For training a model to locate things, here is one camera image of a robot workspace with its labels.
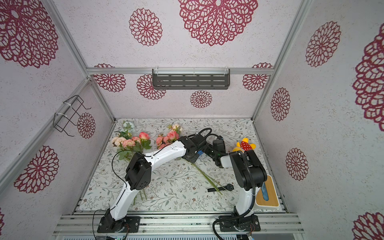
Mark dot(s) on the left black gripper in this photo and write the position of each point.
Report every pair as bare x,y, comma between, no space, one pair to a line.
192,161

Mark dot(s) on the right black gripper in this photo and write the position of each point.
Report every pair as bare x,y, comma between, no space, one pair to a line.
220,144

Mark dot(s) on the pink rose bouquet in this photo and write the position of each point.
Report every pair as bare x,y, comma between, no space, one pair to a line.
172,136
128,143

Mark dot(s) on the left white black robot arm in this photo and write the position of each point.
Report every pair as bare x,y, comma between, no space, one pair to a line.
139,175

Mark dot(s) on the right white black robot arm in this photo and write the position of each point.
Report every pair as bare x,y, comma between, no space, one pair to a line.
250,175

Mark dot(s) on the yellow plush toy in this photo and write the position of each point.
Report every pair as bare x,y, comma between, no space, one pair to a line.
244,145

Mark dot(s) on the black wristwatch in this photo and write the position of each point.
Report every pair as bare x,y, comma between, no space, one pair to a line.
228,187

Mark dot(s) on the floral patterned table mat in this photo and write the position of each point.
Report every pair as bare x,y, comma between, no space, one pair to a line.
176,186

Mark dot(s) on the blue tool on tray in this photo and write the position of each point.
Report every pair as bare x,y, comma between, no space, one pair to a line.
265,192

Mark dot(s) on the wooden tray white rim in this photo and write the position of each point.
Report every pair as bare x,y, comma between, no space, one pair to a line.
273,202

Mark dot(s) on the dark grey wall shelf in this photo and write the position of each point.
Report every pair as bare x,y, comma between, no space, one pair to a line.
191,79

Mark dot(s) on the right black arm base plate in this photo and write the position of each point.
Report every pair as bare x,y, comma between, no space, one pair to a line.
247,224

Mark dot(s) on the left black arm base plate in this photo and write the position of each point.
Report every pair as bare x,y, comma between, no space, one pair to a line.
125,225

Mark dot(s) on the black wire wall rack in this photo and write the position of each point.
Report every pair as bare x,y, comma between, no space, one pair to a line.
65,116

